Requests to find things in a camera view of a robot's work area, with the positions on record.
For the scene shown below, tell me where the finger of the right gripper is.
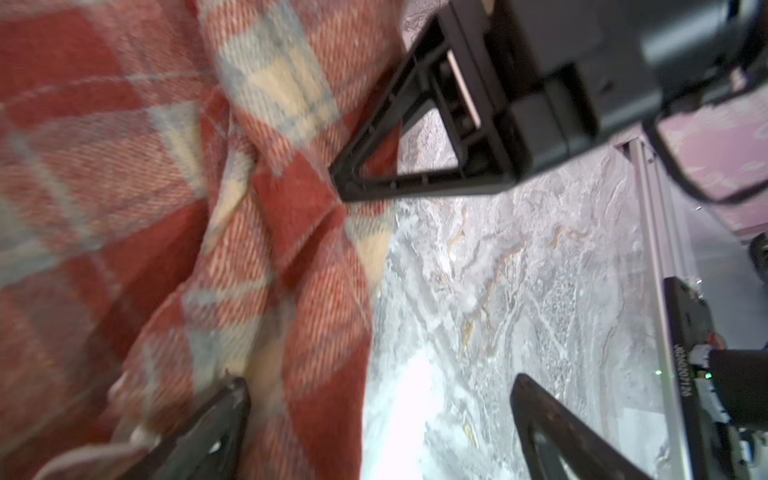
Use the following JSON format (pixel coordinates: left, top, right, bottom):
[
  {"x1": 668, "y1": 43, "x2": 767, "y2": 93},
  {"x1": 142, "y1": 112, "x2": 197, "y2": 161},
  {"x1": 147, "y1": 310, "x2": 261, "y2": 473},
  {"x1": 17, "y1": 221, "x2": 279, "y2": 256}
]
[{"x1": 330, "y1": 5, "x2": 519, "y2": 202}]

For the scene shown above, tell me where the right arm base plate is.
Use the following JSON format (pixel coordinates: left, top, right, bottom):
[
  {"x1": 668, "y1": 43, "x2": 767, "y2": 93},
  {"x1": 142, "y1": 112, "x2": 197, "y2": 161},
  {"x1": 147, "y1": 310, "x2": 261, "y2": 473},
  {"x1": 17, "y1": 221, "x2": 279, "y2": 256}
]
[{"x1": 663, "y1": 277, "x2": 751, "y2": 479}]

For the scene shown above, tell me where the red plaid skirt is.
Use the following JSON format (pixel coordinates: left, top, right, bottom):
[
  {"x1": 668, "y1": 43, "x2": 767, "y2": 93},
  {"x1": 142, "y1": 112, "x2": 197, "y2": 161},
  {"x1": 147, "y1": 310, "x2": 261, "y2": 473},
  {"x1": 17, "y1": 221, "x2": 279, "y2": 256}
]
[{"x1": 1, "y1": 1, "x2": 403, "y2": 479}]

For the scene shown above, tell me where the aluminium front rail frame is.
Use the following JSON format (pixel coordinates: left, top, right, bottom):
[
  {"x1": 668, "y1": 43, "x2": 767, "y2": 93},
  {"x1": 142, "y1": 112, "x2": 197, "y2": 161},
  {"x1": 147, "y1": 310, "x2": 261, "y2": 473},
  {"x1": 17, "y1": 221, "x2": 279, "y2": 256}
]
[{"x1": 620, "y1": 137, "x2": 696, "y2": 479}]

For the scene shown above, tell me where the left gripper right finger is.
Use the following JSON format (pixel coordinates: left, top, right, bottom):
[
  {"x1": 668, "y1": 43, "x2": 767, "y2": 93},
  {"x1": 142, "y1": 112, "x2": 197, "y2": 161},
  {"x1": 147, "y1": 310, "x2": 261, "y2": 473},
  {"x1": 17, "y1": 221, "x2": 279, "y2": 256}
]
[{"x1": 510, "y1": 374, "x2": 648, "y2": 480}]

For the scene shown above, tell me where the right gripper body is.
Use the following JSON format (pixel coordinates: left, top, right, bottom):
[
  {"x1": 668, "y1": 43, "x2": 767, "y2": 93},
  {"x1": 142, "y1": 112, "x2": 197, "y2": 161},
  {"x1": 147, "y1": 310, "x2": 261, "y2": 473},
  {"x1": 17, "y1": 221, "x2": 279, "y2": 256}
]
[{"x1": 488, "y1": 1, "x2": 767, "y2": 177}]

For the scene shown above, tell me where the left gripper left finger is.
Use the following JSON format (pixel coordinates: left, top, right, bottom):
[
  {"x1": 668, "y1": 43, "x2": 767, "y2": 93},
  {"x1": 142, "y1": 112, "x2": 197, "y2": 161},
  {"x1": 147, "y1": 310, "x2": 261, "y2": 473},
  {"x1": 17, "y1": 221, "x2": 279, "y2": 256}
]
[{"x1": 121, "y1": 377, "x2": 251, "y2": 480}]

